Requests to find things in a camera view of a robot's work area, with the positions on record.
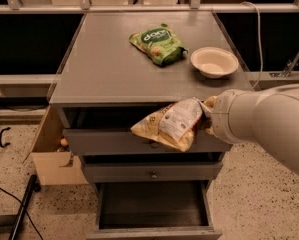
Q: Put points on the black clamp on floor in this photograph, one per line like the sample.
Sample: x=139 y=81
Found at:
x=3 y=145

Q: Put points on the brown and cream chip bag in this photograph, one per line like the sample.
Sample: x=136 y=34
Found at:
x=172 y=125

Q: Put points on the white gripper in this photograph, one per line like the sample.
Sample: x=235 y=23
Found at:
x=221 y=115

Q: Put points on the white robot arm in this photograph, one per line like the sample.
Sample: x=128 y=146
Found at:
x=269 y=118

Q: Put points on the black floor pole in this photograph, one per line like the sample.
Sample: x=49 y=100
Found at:
x=32 y=187

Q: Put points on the orange ball in box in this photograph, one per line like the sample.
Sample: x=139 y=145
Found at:
x=63 y=142

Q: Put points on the grey open bottom drawer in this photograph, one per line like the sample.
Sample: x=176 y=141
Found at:
x=153 y=211

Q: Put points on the green chip bag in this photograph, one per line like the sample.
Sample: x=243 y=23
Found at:
x=161 y=44

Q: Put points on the cardboard box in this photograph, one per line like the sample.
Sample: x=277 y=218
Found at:
x=54 y=165

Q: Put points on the grey middle drawer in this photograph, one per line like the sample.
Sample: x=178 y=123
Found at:
x=145 y=172

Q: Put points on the white paper bowl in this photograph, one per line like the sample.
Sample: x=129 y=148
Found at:
x=214 y=63

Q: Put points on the grey drawer cabinet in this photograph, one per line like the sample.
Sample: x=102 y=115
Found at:
x=107 y=83

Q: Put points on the grey top drawer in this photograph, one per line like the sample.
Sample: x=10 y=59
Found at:
x=122 y=142

